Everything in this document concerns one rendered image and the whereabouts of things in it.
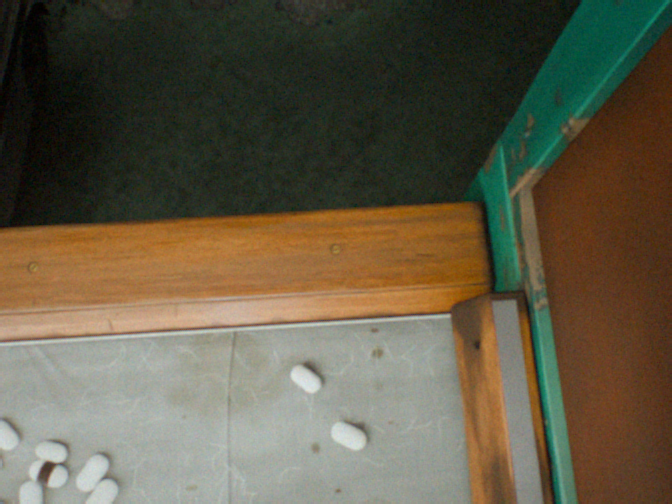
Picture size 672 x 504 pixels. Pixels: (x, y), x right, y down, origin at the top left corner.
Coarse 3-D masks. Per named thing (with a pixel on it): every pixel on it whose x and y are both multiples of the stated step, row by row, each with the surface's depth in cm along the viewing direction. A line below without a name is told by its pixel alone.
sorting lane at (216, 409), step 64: (384, 320) 77; (448, 320) 77; (0, 384) 74; (64, 384) 75; (128, 384) 75; (192, 384) 75; (256, 384) 75; (384, 384) 75; (448, 384) 76; (0, 448) 73; (128, 448) 73; (192, 448) 73; (256, 448) 74; (320, 448) 74; (384, 448) 74; (448, 448) 74
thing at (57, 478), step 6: (36, 462) 71; (42, 462) 71; (30, 468) 71; (36, 468) 70; (60, 468) 71; (30, 474) 71; (36, 474) 70; (54, 474) 70; (60, 474) 71; (66, 474) 71; (54, 480) 70; (60, 480) 71; (66, 480) 71; (54, 486) 71
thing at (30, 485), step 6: (24, 486) 70; (30, 486) 70; (36, 486) 70; (24, 492) 70; (30, 492) 70; (36, 492) 70; (24, 498) 70; (30, 498) 70; (36, 498) 70; (42, 498) 71
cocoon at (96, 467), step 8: (96, 456) 71; (104, 456) 72; (88, 464) 71; (96, 464) 71; (104, 464) 71; (80, 472) 71; (88, 472) 70; (96, 472) 71; (104, 472) 71; (80, 480) 70; (88, 480) 70; (96, 480) 71; (80, 488) 70; (88, 488) 70
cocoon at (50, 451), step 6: (42, 444) 71; (48, 444) 72; (54, 444) 72; (60, 444) 72; (36, 450) 71; (42, 450) 71; (48, 450) 71; (54, 450) 71; (60, 450) 71; (66, 450) 72; (42, 456) 71; (48, 456) 71; (54, 456) 71; (60, 456) 71; (66, 456) 72
